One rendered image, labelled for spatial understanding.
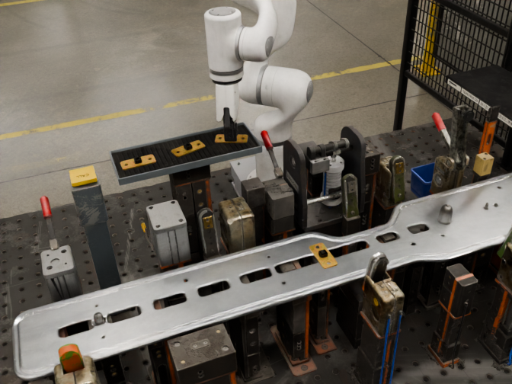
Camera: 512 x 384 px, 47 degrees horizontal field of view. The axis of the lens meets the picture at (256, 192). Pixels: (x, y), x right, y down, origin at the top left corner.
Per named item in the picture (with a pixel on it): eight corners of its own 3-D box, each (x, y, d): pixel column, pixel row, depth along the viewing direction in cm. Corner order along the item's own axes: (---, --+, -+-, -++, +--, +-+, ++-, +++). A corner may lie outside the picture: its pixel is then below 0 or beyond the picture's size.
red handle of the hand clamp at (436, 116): (453, 163, 159) (429, 113, 164) (449, 166, 161) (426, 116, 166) (466, 159, 160) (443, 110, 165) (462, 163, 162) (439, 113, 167)
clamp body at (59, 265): (72, 382, 151) (36, 281, 129) (68, 349, 159) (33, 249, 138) (110, 370, 153) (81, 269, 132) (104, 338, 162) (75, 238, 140)
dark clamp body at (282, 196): (271, 314, 167) (268, 206, 144) (254, 283, 177) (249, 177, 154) (306, 303, 170) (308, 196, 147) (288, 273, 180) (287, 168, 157)
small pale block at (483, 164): (461, 260, 181) (484, 161, 159) (454, 253, 184) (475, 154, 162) (470, 257, 182) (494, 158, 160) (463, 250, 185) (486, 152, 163)
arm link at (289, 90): (262, 123, 196) (259, 56, 181) (316, 132, 190) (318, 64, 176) (248, 143, 187) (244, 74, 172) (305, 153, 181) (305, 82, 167)
